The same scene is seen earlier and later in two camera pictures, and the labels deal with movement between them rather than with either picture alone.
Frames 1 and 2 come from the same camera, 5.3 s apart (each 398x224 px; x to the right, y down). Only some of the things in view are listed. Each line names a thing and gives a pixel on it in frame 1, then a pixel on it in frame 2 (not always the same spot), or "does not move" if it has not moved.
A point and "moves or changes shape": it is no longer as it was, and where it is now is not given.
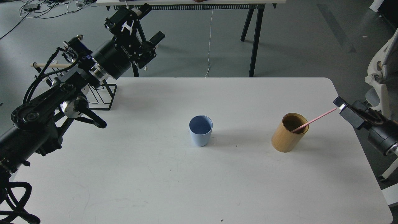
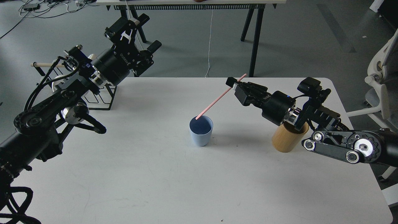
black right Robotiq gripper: [358, 114] to [276, 110]
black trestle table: [255, 8] does not move
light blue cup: [201, 126] does not move
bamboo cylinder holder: [283, 140] does not move
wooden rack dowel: [43, 65] does not move
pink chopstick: [313, 119] moves or changes shape
